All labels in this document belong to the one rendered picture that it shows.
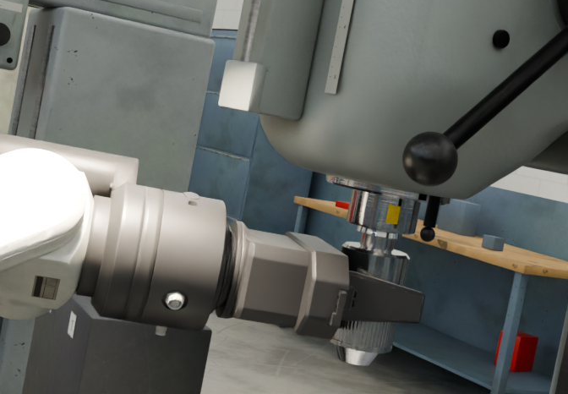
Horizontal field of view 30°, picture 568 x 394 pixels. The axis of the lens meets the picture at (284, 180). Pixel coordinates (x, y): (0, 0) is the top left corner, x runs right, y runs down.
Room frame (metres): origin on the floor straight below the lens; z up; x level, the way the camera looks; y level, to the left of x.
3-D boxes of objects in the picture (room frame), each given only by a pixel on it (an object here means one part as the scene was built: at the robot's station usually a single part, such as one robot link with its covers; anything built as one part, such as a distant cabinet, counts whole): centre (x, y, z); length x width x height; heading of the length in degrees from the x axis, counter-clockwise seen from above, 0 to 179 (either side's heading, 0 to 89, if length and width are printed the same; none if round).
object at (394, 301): (0.69, -0.08, 1.23); 0.06 x 0.02 x 0.03; 102
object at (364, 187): (0.72, -0.07, 1.31); 0.09 x 0.09 x 0.01
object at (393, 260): (0.72, -0.07, 1.26); 0.05 x 0.05 x 0.01
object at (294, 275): (0.70, 0.02, 1.23); 0.13 x 0.12 x 0.10; 12
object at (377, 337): (0.72, -0.07, 1.23); 0.05 x 0.05 x 0.06
